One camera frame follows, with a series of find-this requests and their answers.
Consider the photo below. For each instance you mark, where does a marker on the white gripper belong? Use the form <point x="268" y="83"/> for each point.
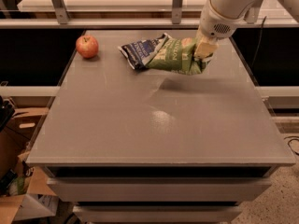
<point x="211" y="22"/>

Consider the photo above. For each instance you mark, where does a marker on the green jalapeno chip bag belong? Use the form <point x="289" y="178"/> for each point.
<point x="176" y="55"/>

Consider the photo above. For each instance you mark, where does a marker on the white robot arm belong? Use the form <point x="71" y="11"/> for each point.
<point x="248" y="10"/>

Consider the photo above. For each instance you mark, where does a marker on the blue chip bag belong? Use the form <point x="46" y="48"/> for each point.
<point x="138" y="54"/>

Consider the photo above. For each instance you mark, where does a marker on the red apple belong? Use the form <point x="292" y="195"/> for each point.
<point x="87" y="46"/>

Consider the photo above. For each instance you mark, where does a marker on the upper grey drawer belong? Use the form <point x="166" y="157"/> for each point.
<point x="158" y="189"/>

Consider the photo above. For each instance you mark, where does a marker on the grey drawer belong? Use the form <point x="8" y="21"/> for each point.
<point x="156" y="214"/>
<point x="158" y="189"/>

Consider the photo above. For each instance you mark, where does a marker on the lower grey drawer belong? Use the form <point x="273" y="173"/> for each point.
<point x="156" y="214"/>

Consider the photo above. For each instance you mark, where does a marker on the brown cardboard box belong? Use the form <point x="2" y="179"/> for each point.
<point x="24" y="192"/>

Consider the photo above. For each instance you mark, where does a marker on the metal window frame rail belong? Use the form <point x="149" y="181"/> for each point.
<point x="100" y="14"/>

